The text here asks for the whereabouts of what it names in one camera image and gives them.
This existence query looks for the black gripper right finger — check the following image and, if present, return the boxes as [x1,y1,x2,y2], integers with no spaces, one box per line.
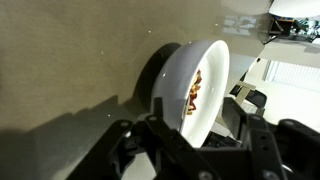
[219,96,320,180]

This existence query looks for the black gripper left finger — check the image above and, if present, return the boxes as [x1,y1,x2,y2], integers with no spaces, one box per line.
[66,97,221,180]

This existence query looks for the white ceramic bowl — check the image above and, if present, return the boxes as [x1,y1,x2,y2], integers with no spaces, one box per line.
[150,39,231,149]

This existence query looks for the black office chair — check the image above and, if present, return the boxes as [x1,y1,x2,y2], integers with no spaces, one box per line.
[229,84,268,109]

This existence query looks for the light wooden chair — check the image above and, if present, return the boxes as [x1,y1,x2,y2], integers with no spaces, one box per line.
[233,80,258,108]

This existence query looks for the large trail mix heap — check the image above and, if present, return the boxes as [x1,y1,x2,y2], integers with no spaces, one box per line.
[186,68,203,117]

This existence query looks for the white window blinds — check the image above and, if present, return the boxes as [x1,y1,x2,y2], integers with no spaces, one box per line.
[263,59,320,93]

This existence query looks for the green potted plant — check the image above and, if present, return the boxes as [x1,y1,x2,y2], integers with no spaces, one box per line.
[293,19,320,36]

